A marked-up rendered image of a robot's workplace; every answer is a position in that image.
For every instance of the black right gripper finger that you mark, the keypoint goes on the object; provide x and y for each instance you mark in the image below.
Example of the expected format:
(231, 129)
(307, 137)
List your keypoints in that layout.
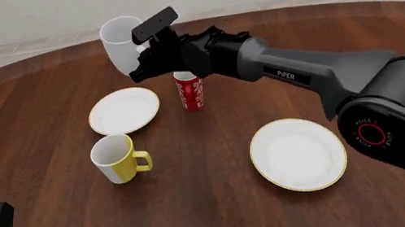
(141, 69)

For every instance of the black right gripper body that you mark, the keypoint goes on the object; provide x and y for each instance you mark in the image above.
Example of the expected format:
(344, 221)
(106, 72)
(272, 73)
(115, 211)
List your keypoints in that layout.
(166, 59)

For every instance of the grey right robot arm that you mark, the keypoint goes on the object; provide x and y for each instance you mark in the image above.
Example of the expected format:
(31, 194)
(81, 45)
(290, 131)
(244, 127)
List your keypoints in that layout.
(345, 77)

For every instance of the red patterned mug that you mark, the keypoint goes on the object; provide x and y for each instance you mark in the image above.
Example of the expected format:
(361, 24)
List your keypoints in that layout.
(191, 93)

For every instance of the white plate with gold rim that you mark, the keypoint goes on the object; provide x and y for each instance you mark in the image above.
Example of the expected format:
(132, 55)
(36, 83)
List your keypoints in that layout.
(298, 154)
(124, 111)

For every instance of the yellow and white mug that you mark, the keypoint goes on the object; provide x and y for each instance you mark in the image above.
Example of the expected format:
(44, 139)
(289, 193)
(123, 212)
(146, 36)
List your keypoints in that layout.
(113, 162)

